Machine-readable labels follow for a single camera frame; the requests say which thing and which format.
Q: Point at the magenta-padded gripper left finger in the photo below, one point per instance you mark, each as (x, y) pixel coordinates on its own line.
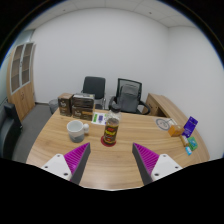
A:
(58, 165)

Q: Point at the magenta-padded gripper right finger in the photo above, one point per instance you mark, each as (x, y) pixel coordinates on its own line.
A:
(165, 165)

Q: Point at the black-capped yellow drink bottle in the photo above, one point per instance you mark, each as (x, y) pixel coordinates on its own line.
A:
(111, 130)

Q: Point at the small blue item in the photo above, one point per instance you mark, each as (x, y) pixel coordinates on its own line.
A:
(188, 151)

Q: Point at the small green box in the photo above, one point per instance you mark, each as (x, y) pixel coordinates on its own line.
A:
(193, 143)

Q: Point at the small orange box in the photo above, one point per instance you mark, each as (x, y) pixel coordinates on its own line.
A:
(175, 130)

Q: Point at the white and grey mug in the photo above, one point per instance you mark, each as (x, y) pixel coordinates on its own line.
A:
(76, 131)

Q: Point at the round grey disc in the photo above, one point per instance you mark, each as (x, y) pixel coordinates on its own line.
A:
(162, 124)

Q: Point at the purple package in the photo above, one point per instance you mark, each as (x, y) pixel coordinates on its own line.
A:
(190, 126)

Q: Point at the flat brown box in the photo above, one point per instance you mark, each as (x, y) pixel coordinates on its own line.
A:
(83, 113)
(83, 100)

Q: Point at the grey waste bin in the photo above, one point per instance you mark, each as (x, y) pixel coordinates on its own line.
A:
(53, 106)

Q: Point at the black sofa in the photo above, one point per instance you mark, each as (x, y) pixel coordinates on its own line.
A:
(8, 130)

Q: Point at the tall brown box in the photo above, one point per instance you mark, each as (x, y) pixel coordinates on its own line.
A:
(65, 104)

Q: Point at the white printed leaflet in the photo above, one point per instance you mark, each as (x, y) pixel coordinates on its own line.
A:
(99, 118)

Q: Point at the black mesh office chair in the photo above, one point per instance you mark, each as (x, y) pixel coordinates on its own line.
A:
(143, 107)

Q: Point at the grey backpack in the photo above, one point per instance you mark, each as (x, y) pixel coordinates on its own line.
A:
(129, 98)

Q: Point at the wooden shelf cabinet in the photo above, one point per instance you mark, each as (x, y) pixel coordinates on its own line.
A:
(23, 96)

